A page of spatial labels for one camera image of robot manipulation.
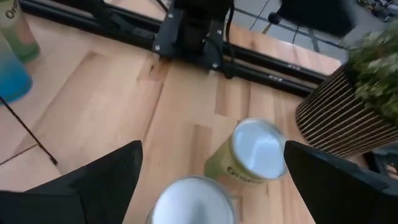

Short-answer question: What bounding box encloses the black aluminium table frame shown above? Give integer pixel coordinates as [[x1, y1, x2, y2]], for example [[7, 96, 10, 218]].
[[18, 0, 327, 97]]

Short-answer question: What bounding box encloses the tomatoes tin can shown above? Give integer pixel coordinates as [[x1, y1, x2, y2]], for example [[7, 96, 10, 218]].
[[145, 175, 238, 224]]

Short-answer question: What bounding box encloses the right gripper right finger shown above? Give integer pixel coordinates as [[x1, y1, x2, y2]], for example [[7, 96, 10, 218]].
[[284, 139, 398, 224]]

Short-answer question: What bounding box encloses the green plant in striped pot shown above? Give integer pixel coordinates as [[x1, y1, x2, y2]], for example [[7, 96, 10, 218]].
[[294, 18, 398, 159]]

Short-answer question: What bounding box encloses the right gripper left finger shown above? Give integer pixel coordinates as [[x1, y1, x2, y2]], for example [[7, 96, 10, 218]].
[[0, 139, 144, 224]]

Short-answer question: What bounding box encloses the green oranges tin can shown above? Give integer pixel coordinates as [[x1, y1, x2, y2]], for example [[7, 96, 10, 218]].
[[0, 0, 40, 63], [204, 117, 289, 188]]

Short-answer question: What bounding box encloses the blue cherries tin can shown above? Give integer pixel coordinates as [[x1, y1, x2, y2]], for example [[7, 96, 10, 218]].
[[0, 30, 34, 106]]

